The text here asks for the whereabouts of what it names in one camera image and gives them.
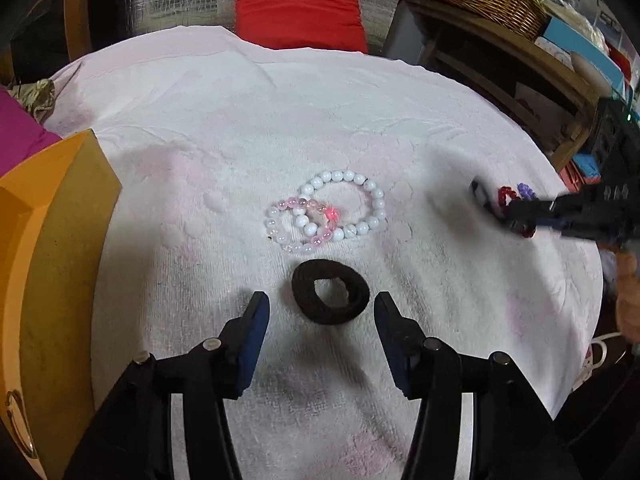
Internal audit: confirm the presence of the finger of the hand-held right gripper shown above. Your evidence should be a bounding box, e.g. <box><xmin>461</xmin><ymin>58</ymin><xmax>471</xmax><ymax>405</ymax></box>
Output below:
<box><xmin>504</xmin><ymin>185</ymin><xmax>609</xmax><ymax>219</ymax></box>
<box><xmin>506</xmin><ymin>209</ymin><xmax>640</xmax><ymax>243</ymax></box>

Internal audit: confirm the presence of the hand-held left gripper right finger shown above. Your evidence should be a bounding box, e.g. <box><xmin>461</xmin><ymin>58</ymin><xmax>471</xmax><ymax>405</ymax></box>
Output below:
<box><xmin>373</xmin><ymin>291</ymin><xmax>586</xmax><ymax>480</ymax></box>

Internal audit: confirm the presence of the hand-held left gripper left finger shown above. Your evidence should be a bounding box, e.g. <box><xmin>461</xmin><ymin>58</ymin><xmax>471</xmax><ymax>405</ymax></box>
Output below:
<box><xmin>62</xmin><ymin>291</ymin><xmax>271</xmax><ymax>480</ymax></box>

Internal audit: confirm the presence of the red bead bracelet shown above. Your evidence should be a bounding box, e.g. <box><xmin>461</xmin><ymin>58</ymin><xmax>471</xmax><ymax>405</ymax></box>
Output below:
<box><xmin>497</xmin><ymin>186</ymin><xmax>537</xmax><ymax>237</ymax></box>

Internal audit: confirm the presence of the black hair tie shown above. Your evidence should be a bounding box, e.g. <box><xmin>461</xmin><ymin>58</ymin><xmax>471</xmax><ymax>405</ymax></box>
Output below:
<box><xmin>291</xmin><ymin>259</ymin><xmax>371</xmax><ymax>325</ymax></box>

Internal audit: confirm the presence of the pink and white bead bracelet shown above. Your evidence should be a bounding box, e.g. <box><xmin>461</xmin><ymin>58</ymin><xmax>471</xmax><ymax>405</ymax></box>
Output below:
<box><xmin>265</xmin><ymin>197</ymin><xmax>341</xmax><ymax>255</ymax></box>

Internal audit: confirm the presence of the orange jewelry box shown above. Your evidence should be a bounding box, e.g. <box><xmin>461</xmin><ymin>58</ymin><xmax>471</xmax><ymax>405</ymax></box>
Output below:
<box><xmin>0</xmin><ymin>128</ymin><xmax>123</xmax><ymax>480</ymax></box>

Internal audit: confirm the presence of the person's right hand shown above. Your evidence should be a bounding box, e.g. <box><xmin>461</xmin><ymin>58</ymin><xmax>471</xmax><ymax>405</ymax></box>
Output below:
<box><xmin>615</xmin><ymin>249</ymin><xmax>640</xmax><ymax>342</ymax></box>

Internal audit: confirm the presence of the stack of folded cloths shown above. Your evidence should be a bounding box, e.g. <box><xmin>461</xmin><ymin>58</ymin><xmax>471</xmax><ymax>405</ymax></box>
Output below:
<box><xmin>557</xmin><ymin>152</ymin><xmax>603</xmax><ymax>193</ymax></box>

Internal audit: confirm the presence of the light blue box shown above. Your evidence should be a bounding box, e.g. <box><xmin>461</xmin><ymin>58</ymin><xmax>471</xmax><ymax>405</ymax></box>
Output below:
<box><xmin>542</xmin><ymin>17</ymin><xmax>626</xmax><ymax>92</ymax></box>

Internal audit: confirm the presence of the wooden shelf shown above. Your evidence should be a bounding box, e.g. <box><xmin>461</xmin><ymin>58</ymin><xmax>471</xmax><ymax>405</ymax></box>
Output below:
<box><xmin>407</xmin><ymin>0</ymin><xmax>608</xmax><ymax>171</ymax></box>

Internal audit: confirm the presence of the white towel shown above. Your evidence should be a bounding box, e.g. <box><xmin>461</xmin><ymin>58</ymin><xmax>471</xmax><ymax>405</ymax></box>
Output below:
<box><xmin>42</xmin><ymin>25</ymin><xmax>606</xmax><ymax>480</ymax></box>

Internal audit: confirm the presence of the red cushion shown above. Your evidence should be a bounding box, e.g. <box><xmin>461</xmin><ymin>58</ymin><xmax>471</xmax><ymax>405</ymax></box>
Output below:
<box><xmin>233</xmin><ymin>0</ymin><xmax>369</xmax><ymax>54</ymax></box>

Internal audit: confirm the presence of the magenta box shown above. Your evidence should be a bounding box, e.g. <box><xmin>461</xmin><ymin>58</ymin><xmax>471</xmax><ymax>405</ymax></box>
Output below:
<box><xmin>0</xmin><ymin>87</ymin><xmax>63</xmax><ymax>177</ymax></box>

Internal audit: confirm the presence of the crumpled beige paper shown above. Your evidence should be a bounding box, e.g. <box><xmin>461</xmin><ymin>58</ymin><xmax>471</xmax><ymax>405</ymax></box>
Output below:
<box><xmin>7</xmin><ymin>78</ymin><xmax>55</xmax><ymax>123</ymax></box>

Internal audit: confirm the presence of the black and white bracelet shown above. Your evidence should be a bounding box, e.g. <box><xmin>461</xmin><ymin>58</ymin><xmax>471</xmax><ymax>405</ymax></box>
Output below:
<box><xmin>471</xmin><ymin>179</ymin><xmax>495</xmax><ymax>212</ymax></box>

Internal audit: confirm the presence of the white cable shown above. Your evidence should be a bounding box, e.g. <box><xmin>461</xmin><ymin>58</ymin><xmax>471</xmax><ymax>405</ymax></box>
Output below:
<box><xmin>575</xmin><ymin>332</ymin><xmax>626</xmax><ymax>391</ymax></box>

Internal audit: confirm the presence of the wooden frame furniture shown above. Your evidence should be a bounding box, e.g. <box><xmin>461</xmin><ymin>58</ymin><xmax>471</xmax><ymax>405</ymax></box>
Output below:
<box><xmin>0</xmin><ymin>0</ymin><xmax>133</xmax><ymax>86</ymax></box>

